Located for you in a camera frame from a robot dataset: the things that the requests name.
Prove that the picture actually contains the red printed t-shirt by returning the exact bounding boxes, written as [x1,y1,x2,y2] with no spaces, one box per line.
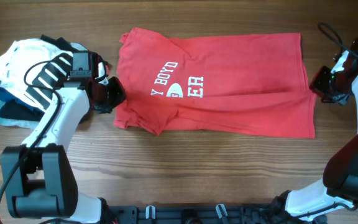
[114,27,316,138]

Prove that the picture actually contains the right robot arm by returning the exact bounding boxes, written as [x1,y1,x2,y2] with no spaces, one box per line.
[262,38,358,223]

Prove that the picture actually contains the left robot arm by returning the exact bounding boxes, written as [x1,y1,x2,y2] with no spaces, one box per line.
[0,51,126,223]

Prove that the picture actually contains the white folded shirt black letters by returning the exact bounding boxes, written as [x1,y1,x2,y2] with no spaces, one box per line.
[0,39,74,112]

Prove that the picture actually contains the black folded garment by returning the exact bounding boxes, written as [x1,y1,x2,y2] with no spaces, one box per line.
[0,34,109,125]

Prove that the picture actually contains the dark blue folded garment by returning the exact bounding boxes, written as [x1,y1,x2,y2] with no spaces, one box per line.
[0,87,41,110]

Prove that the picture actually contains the light blue folded garment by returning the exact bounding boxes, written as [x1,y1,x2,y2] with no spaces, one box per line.
[0,42,90,130]

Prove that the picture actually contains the left black cable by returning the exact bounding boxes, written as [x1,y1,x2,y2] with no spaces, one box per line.
[0,60,74,224]

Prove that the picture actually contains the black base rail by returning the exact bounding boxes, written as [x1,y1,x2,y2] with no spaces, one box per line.
[110,204,328,224]

